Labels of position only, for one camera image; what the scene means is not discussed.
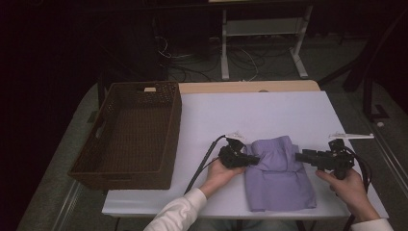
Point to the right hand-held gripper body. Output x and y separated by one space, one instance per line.
336 160

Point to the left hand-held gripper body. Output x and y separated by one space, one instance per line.
234 157

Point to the purple pants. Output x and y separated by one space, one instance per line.
279 186

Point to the brown wicker basket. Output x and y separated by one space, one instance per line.
128 138

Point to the person's left hand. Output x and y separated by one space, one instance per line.
219 176

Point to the person's right hand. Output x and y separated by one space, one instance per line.
354 195

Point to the white table sheet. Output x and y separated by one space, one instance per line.
256 112

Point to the small white floor object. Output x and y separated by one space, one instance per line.
380 124

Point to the dark metal stand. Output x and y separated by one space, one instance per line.
367 80

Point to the white metal stand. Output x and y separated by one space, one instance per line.
263 27

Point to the metal floor rail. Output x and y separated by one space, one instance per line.
389 150
69 205

